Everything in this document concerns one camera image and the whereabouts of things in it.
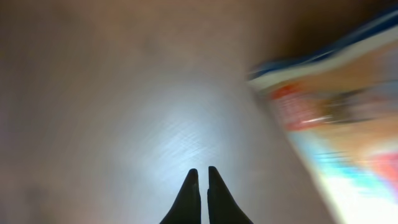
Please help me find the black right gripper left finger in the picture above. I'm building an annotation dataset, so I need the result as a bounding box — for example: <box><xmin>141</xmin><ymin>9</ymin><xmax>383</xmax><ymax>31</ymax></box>
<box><xmin>160</xmin><ymin>169</ymin><xmax>201</xmax><ymax>224</ymax></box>

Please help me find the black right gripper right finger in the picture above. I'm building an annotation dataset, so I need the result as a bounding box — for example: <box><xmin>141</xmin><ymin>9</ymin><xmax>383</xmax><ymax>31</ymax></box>
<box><xmin>207</xmin><ymin>166</ymin><xmax>253</xmax><ymax>224</ymax></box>

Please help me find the white blue snack bag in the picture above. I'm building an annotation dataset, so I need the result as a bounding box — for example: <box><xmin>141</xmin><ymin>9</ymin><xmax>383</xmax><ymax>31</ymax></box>
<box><xmin>248</xmin><ymin>6</ymin><xmax>397</xmax><ymax>223</ymax></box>

